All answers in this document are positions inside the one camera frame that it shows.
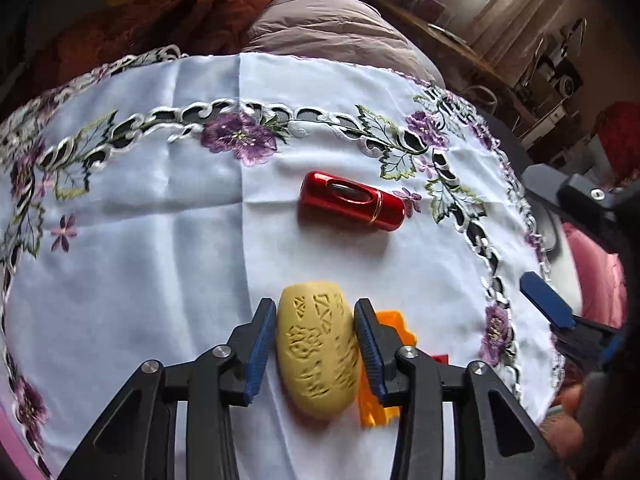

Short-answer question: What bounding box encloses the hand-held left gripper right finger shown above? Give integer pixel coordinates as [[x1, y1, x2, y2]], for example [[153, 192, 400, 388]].
[[352, 297, 571, 480]]

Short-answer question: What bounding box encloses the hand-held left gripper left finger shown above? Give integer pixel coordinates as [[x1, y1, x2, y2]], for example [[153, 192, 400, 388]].
[[57, 297, 278, 480]]

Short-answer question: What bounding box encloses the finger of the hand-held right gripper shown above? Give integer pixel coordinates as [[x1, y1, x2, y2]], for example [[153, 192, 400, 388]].
[[520, 270, 626, 367], [522, 162, 632, 251]]

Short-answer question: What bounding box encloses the orange plastic toy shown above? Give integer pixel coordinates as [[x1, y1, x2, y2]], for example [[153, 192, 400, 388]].
[[357, 310, 416, 429]]

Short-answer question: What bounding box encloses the yellow carved oval block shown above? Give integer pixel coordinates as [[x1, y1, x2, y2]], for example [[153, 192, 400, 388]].
[[276, 281, 362, 421]]

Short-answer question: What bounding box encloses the red metal case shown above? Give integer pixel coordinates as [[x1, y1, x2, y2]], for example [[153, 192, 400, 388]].
[[298, 171, 407, 234]]

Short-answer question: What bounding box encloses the person's right hand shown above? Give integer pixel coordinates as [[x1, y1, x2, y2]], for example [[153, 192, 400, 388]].
[[542, 384, 590, 462]]

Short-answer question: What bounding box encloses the pink cushion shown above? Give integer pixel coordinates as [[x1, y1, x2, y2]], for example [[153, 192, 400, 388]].
[[562, 222, 629, 327]]

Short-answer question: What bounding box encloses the red cloth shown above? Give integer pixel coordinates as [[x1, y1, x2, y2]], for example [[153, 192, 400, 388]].
[[597, 102, 640, 186]]

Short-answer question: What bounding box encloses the black radio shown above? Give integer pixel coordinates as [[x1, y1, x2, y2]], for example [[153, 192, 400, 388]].
[[549, 59, 585, 100]]

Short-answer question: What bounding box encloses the embroidered white tablecloth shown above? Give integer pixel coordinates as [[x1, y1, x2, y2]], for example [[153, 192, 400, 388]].
[[0, 45, 568, 480]]

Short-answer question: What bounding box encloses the wooden desk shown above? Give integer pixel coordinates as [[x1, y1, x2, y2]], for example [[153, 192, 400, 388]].
[[375, 0, 516, 97]]

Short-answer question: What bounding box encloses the brown curtain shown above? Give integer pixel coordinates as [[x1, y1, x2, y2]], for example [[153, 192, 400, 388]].
[[480, 0, 592, 63]]

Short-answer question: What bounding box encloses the mauve quilted pillow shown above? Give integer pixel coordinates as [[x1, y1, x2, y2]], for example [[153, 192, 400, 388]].
[[240, 0, 446, 87]]

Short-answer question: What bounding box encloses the rust orange blanket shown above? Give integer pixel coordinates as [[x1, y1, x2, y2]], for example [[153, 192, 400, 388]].
[[0, 0, 286, 111]]

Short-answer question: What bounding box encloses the white seat frame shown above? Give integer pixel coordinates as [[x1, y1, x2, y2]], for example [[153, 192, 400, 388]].
[[537, 207, 584, 312]]

